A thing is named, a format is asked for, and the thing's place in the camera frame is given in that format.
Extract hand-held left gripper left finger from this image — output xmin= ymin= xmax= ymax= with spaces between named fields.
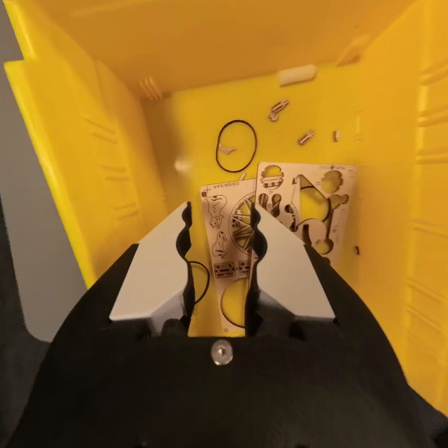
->
xmin=108 ymin=202 xmax=196 ymax=335

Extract white wax stick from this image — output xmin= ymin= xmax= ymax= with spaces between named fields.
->
xmin=278 ymin=65 xmax=318 ymax=86

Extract black rubber band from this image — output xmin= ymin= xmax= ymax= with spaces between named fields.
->
xmin=187 ymin=261 xmax=210 ymax=305
xmin=216 ymin=120 xmax=258 ymax=173

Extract yellow storage bin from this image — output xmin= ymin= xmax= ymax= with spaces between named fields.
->
xmin=3 ymin=0 xmax=448 ymax=415

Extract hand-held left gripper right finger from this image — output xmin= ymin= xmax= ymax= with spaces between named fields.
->
xmin=244 ymin=204 xmax=336 ymax=324

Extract wooden parts sheet animal outlines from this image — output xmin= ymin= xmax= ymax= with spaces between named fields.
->
xmin=200 ymin=179 xmax=260 ymax=328

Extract wooden parts sheet round cutouts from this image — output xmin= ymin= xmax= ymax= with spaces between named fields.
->
xmin=255 ymin=162 xmax=360 ymax=267

